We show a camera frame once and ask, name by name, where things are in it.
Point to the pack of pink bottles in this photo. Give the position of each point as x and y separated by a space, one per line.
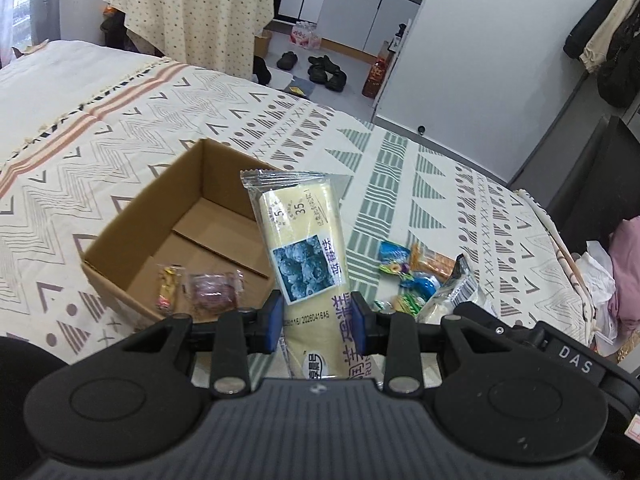
305 36

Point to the orange cracker packet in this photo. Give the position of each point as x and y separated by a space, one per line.
434 262

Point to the patterned blanket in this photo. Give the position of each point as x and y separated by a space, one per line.
150 110

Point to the yellow cake packet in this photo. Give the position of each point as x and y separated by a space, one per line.
300 220

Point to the blue silver snack packet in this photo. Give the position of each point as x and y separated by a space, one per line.
422 285

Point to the black slipper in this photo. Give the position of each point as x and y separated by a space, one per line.
287 60

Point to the black hanging coat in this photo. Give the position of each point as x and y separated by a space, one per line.
617 85

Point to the small cardboard box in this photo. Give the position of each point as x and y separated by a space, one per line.
263 44

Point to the colourful blue candy packet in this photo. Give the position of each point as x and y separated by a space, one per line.
395 259

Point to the white kitchen cabinet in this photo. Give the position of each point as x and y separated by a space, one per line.
365 20

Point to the black bag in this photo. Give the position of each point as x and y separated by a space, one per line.
114 30

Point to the table with dotted tablecloth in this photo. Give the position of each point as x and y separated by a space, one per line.
200 15

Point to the brown cardboard box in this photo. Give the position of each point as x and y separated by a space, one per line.
210 240

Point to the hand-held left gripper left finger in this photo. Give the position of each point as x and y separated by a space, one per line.
272 321

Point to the black shoe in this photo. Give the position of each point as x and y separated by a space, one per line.
336 80
318 67

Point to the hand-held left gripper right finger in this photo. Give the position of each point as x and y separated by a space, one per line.
358 321

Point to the pink cloth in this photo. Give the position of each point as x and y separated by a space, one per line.
627 270

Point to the black spray bottle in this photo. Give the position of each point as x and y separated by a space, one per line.
399 37

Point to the green snack packet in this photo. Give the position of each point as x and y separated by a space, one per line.
402 305

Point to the white plastic bag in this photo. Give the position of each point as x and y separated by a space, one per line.
597 280

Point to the beige hanging garment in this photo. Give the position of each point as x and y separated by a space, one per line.
607 35

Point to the small yellow candy packet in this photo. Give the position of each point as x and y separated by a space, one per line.
169 287

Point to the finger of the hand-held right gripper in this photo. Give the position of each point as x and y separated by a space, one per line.
495 330

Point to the clear white bread packet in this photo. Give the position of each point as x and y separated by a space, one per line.
452 290

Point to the black chair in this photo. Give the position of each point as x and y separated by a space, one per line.
585 180

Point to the pink printed paper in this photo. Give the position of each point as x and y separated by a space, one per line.
634 429

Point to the purple snack packet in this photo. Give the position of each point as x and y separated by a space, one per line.
212 292

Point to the grey suitcase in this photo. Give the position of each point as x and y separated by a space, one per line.
44 10

